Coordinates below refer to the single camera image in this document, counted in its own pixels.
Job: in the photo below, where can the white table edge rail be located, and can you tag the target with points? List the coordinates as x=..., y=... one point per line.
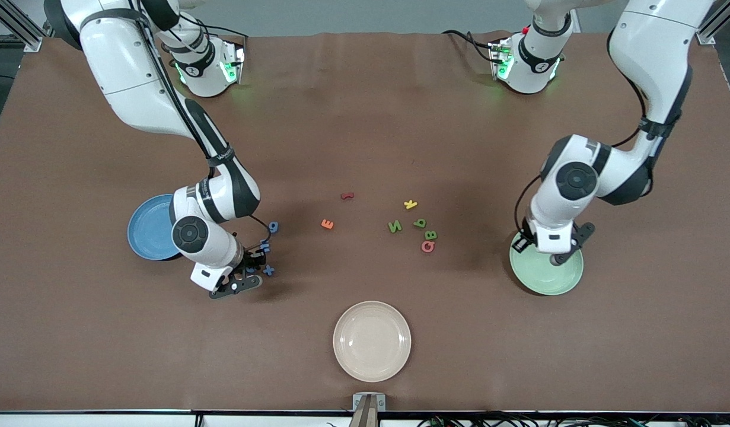
x=104, y=420

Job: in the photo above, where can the green foam letter N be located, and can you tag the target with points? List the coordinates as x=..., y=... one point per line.
x=395, y=226

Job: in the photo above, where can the pink foam letter Q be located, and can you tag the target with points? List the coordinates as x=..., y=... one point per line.
x=424, y=247

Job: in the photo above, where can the green lowercase letter b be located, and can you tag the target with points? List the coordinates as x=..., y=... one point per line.
x=420, y=223

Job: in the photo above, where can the grey metal bracket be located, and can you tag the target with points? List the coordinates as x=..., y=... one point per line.
x=359, y=400

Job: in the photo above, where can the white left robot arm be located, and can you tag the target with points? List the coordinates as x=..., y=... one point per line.
x=655, y=47

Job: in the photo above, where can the mint green round plate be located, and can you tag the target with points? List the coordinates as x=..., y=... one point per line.
x=542, y=276

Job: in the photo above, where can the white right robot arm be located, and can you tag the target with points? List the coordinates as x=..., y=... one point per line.
x=127, y=71

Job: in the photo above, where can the aluminium frame profile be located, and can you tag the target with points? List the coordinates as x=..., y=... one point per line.
x=15, y=24
x=717, y=24

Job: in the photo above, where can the blue foam plus sign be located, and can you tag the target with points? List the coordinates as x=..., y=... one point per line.
x=268, y=270

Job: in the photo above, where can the blue round plate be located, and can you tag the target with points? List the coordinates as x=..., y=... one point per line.
x=148, y=228

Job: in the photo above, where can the brown table cover mat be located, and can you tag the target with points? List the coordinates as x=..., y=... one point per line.
x=364, y=118

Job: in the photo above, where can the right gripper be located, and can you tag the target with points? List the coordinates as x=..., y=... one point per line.
x=252, y=260

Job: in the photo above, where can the off-white round plate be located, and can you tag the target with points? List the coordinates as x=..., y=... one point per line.
x=372, y=341

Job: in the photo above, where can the blue lowercase letter g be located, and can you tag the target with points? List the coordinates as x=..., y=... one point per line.
x=273, y=226

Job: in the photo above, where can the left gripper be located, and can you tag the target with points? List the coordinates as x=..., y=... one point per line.
x=524, y=238

